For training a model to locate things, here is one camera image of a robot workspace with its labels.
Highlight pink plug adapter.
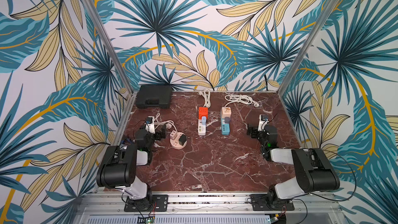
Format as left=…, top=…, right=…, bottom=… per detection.
left=170, top=131, right=177, bottom=140

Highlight round pink power socket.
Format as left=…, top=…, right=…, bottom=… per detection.
left=170, top=132, right=187, bottom=150

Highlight black plug adapter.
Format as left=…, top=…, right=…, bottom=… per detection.
left=178, top=134, right=187, bottom=146

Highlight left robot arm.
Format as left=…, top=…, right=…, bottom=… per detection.
left=96, top=126, right=169, bottom=213

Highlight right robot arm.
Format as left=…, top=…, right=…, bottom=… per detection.
left=247, top=124, right=340, bottom=212

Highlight blue plug adapter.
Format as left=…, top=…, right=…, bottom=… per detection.
left=201, top=116, right=207, bottom=126

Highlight red plug adapter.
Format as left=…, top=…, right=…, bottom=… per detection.
left=198, top=107, right=208, bottom=120

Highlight black plastic case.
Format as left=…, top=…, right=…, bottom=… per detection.
left=135, top=85, right=172, bottom=109

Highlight teal power strip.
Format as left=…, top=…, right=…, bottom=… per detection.
left=221, top=119, right=230, bottom=135

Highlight white power strip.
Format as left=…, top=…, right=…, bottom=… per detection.
left=198, top=116, right=207, bottom=136

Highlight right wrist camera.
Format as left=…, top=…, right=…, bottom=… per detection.
left=258, top=115, right=269, bottom=131

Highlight teal strip coiled cable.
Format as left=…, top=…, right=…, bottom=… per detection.
left=223, top=93, right=260, bottom=108

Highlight white strip coiled cable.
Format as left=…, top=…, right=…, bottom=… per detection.
left=198, top=88, right=212, bottom=108

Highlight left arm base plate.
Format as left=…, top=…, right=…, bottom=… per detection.
left=123, top=195, right=169, bottom=213

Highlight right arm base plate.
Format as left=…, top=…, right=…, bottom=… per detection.
left=248, top=194, right=294, bottom=212

